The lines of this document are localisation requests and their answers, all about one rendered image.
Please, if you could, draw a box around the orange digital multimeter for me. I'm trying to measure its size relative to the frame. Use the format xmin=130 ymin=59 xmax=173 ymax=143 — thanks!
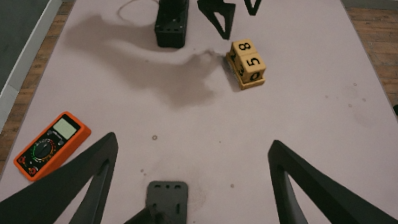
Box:
xmin=13 ymin=111 xmax=91 ymax=182

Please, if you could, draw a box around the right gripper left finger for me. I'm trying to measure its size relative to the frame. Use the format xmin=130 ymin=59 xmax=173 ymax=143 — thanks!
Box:
xmin=0 ymin=132 xmax=118 ymax=224

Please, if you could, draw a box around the tan rectangular tray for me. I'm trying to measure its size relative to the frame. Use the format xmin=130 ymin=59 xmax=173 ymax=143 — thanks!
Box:
xmin=225 ymin=52 xmax=265 ymax=90

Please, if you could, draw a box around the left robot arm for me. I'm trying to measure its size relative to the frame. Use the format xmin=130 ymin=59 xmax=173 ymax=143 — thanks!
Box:
xmin=154 ymin=0 xmax=188 ymax=36

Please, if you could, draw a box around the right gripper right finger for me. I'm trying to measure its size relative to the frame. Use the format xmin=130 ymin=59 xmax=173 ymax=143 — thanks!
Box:
xmin=268 ymin=140 xmax=398 ymax=224

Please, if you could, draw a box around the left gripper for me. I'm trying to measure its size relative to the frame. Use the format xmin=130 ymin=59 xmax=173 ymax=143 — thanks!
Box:
xmin=197 ymin=0 xmax=262 ymax=40

